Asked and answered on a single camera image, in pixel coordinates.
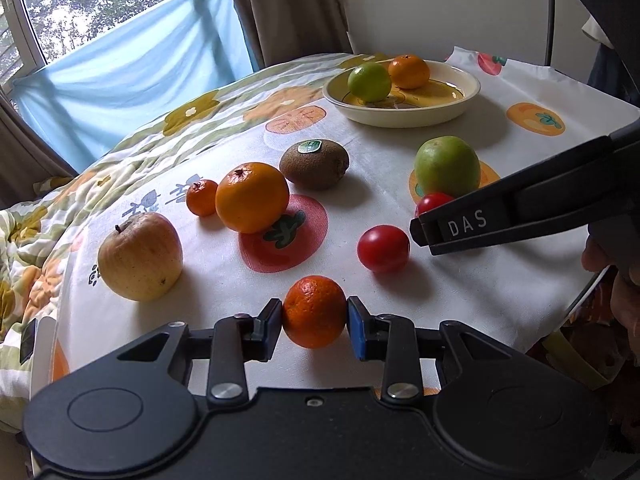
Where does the light blue cloth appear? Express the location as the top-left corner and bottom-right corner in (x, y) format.
(12, 0), (261, 173)

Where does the fruit print white tablecloth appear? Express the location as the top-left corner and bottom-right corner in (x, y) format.
(55, 45), (640, 396)

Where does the green lime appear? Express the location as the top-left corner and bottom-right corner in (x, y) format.
(347, 62), (392, 103)

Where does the green apple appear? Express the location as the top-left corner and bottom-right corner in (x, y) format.
(413, 135), (482, 199)

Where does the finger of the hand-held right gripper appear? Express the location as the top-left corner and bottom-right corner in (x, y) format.
(409, 125), (640, 256)

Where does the window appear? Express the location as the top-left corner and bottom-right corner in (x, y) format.
(0, 0), (223, 88)

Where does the brown kiwi with green sticker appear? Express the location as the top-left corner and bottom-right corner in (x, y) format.
(279, 138), (350, 191)

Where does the yellow apple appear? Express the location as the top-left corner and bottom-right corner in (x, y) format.
(97, 211), (184, 302)

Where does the cream yellow bowl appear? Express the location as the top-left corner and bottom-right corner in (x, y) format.
(322, 55), (482, 128)

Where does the small orange mandarin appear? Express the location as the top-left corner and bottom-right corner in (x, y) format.
(185, 179), (220, 217)

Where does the large orange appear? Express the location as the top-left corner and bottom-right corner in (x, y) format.
(215, 162), (291, 234)

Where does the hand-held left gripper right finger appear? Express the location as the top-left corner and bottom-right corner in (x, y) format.
(347, 296), (518, 404)

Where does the person's right hand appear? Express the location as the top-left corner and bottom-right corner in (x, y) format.
(582, 236), (640, 332)

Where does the medium orange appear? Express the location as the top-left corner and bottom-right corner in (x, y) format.
(388, 55), (431, 90)

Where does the red tomato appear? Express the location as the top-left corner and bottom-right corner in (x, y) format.
(414, 191), (457, 219)
(356, 225), (411, 274)

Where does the brown curtain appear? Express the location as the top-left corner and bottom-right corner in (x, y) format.
(217, 0), (353, 71)
(0, 90), (78, 211)

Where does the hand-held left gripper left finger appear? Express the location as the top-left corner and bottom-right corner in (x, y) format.
(117, 298), (284, 408)

